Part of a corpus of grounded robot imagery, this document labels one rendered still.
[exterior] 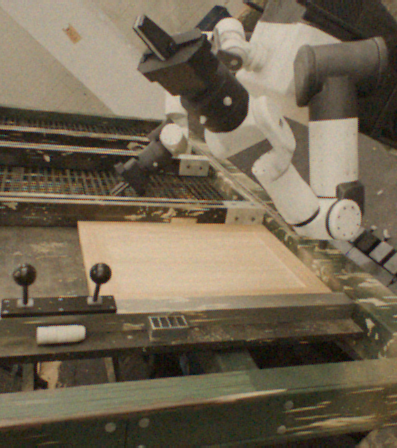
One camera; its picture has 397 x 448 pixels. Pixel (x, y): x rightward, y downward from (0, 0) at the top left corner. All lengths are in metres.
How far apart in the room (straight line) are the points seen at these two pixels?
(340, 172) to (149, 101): 4.36
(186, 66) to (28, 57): 5.92
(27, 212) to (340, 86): 0.83
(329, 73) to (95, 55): 4.26
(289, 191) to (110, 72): 4.34
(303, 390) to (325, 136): 0.45
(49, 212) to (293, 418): 0.82
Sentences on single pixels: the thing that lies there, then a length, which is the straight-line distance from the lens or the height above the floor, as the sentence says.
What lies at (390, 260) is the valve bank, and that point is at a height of 0.76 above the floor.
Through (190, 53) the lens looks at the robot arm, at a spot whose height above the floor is 1.57.
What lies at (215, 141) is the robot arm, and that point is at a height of 1.42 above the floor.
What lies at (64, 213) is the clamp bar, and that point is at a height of 1.38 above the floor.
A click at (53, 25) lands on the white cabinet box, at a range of 5.04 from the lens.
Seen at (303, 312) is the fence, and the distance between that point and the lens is 1.05.
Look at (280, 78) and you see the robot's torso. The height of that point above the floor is 1.33.
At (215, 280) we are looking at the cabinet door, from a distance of 1.10.
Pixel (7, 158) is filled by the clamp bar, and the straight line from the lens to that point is 1.83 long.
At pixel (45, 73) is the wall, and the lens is 6.58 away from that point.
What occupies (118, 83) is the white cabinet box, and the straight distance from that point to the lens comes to 5.13.
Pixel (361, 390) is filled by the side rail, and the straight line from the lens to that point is 0.86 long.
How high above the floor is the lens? 1.74
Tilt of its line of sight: 30 degrees down
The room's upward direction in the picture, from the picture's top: 49 degrees counter-clockwise
